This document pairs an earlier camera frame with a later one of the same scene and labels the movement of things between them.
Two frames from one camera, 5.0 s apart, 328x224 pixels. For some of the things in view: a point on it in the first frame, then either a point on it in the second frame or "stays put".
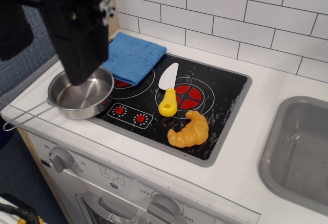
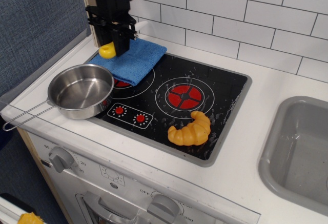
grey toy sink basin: [294, 165] stays put
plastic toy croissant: [196, 133] stays put
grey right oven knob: [164, 207] stays put
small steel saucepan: [84, 100] stays put
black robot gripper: [79, 9] -> [111, 18]
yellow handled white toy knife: [168, 107] -> [107, 51]
